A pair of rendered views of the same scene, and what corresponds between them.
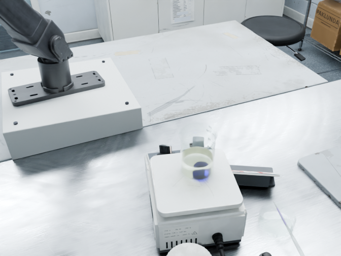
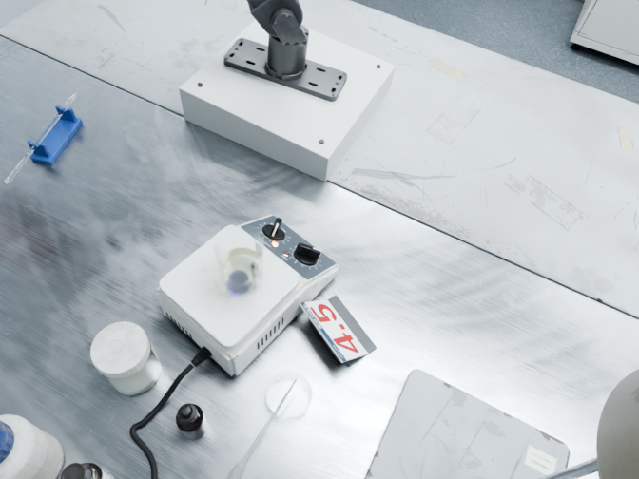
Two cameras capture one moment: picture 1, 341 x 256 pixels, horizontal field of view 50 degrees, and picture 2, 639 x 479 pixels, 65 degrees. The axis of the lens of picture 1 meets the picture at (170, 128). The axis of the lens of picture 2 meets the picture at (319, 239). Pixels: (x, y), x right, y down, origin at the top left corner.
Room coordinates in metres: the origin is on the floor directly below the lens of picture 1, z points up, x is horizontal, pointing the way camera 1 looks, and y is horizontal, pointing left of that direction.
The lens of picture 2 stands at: (0.25, -0.28, 1.50)
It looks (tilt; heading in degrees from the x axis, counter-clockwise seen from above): 56 degrees down; 41
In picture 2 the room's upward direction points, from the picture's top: 8 degrees clockwise
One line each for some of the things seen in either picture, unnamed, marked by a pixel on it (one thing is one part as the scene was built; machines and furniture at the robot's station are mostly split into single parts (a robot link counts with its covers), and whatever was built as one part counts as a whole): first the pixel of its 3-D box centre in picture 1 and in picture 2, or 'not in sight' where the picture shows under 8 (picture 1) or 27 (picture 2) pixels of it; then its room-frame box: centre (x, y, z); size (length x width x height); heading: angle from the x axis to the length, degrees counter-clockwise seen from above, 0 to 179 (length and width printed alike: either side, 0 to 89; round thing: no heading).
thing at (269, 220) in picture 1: (276, 219); (288, 395); (0.37, -0.16, 0.91); 0.06 x 0.06 x 0.02
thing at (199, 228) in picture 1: (190, 188); (247, 286); (0.41, -0.03, 0.94); 0.22 x 0.13 x 0.08; 8
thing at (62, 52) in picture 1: (47, 45); (284, 14); (0.70, 0.24, 1.06); 0.09 x 0.06 x 0.06; 61
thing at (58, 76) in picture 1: (55, 72); (287, 50); (0.71, 0.25, 1.00); 0.20 x 0.07 x 0.08; 118
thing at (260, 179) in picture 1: (249, 170); (338, 326); (0.47, -0.14, 0.92); 0.09 x 0.06 x 0.04; 83
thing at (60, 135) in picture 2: not in sight; (54, 132); (0.35, 0.39, 0.92); 0.10 x 0.03 x 0.04; 35
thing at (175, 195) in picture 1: (193, 180); (230, 282); (0.39, -0.03, 0.98); 0.12 x 0.12 x 0.01; 8
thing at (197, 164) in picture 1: (198, 153); (239, 262); (0.40, -0.04, 1.02); 0.06 x 0.05 x 0.08; 21
